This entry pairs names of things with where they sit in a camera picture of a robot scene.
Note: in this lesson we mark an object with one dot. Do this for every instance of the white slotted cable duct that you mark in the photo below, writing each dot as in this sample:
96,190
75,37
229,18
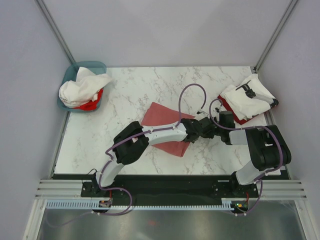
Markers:
78,204

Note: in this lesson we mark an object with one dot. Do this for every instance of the white printed t-shirt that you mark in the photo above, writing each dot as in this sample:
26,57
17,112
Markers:
250,85

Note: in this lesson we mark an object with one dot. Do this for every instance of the salmon pink t-shirt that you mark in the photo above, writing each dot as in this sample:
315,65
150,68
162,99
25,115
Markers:
158,115

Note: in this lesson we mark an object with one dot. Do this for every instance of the aluminium front rail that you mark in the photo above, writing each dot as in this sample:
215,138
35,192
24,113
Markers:
272,190

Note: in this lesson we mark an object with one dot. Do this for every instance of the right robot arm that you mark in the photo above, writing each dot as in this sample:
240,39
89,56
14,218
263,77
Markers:
267,148

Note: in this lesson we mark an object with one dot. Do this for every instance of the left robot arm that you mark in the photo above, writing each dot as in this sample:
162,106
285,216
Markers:
130,144

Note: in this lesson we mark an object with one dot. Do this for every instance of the crumpled white t-shirt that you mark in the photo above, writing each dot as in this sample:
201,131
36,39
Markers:
84,89

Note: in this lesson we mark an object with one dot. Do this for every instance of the aluminium frame post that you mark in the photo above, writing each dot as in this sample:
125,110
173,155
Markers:
55,30
275,35

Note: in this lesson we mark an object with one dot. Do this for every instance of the right aluminium frame post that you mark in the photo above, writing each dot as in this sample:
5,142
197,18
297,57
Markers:
275,35

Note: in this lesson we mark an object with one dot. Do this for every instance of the crumpled red t-shirt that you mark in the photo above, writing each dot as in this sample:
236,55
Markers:
91,105

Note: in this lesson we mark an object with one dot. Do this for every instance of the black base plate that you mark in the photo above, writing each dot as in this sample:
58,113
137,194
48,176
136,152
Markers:
170,189

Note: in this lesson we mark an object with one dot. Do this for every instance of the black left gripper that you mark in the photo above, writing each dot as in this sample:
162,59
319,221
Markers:
192,121

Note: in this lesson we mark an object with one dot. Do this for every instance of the left aluminium frame post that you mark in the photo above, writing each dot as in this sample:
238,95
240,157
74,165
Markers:
55,30

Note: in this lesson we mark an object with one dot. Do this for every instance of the teal plastic basket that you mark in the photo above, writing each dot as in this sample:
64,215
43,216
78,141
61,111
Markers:
96,67

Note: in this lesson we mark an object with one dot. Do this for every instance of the red t-shirt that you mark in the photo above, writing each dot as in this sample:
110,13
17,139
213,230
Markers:
246,107
91,105

